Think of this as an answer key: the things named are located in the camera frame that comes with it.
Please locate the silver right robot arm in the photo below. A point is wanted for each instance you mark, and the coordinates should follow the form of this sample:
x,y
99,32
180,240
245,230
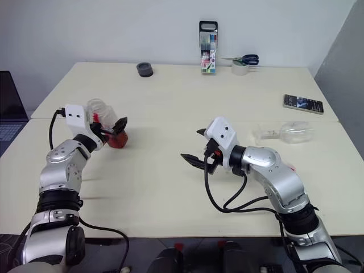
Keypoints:
x,y
273,173

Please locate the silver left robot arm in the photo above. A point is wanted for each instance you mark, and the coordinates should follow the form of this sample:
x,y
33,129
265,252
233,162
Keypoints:
x,y
61,167

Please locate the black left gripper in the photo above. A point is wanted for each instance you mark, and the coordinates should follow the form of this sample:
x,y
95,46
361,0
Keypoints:
x,y
101,130

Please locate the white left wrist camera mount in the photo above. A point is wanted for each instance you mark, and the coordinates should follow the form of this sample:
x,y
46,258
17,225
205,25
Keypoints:
x,y
78,118

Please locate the dark laptop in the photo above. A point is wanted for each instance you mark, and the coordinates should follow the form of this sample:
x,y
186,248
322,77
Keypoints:
x,y
8,111

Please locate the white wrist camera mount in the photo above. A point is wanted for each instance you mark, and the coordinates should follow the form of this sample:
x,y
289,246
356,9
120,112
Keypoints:
x,y
223,133
78,118

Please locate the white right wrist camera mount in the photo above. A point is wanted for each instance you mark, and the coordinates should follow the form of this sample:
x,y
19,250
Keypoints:
x,y
223,133

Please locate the bottle with red liquid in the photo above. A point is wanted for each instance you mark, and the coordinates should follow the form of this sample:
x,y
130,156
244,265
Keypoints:
x,y
118,140

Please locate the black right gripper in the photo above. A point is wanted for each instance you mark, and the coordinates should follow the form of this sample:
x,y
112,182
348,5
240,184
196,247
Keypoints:
x,y
213,162

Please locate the clear empty plastic bottle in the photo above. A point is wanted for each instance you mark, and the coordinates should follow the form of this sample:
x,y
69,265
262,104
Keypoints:
x,y
295,132

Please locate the black smartphone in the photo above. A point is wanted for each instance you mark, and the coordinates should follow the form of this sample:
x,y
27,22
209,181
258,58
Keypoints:
x,y
302,104

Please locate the marker pen pack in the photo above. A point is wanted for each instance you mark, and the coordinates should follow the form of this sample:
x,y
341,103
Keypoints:
x,y
208,51

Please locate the white tape roll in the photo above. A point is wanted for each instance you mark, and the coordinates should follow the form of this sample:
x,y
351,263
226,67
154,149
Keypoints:
x,y
239,69

